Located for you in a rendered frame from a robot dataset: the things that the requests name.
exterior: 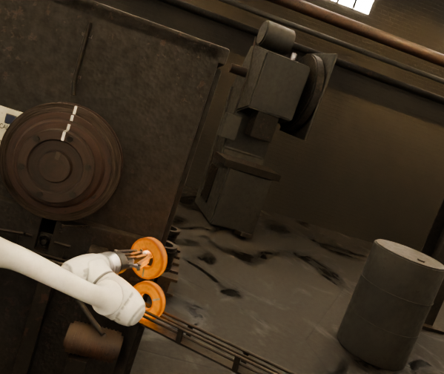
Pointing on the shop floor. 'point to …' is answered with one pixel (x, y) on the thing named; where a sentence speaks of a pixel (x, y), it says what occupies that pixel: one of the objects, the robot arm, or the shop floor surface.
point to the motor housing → (89, 346)
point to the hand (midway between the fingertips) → (149, 254)
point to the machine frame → (56, 53)
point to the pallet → (170, 263)
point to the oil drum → (390, 304)
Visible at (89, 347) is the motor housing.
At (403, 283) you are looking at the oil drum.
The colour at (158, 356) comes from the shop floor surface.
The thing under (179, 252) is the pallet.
